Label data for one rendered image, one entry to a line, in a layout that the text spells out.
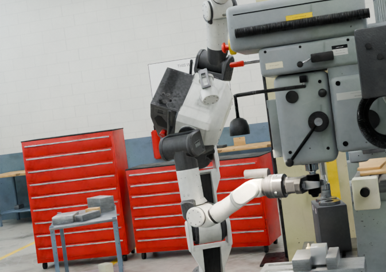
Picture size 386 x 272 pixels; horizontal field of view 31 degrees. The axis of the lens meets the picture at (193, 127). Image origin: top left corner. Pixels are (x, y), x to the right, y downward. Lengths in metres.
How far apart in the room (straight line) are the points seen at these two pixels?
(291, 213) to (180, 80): 1.69
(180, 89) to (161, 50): 9.14
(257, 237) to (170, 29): 5.63
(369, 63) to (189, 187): 0.93
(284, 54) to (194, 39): 9.46
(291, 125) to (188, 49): 9.48
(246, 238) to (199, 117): 4.54
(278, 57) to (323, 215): 0.77
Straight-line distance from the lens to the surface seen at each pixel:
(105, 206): 5.61
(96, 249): 7.76
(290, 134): 2.41
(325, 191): 2.99
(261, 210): 7.11
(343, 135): 2.38
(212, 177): 3.09
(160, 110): 2.81
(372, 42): 2.13
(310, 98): 2.40
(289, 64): 2.39
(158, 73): 11.95
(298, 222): 4.30
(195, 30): 11.83
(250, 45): 2.40
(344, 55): 2.38
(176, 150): 2.69
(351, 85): 2.37
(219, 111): 2.79
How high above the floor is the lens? 1.55
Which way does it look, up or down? 1 degrees down
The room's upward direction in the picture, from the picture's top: 7 degrees counter-clockwise
